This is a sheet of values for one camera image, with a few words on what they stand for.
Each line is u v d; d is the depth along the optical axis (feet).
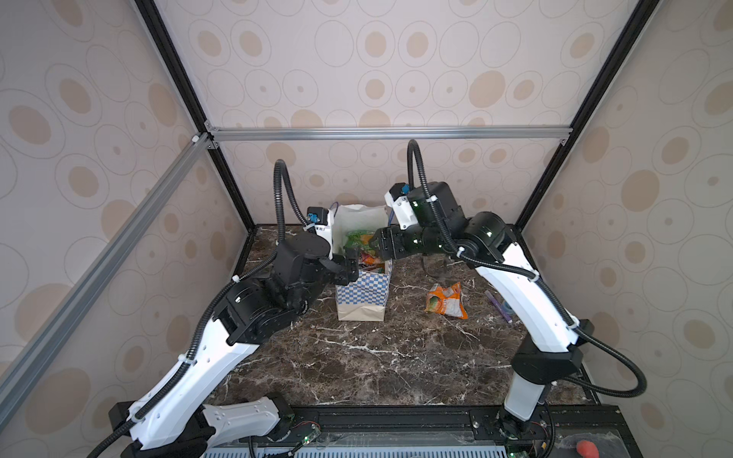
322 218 1.55
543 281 3.57
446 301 3.02
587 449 2.22
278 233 1.26
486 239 1.36
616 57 2.45
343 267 1.29
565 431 2.42
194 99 2.71
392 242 1.77
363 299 2.74
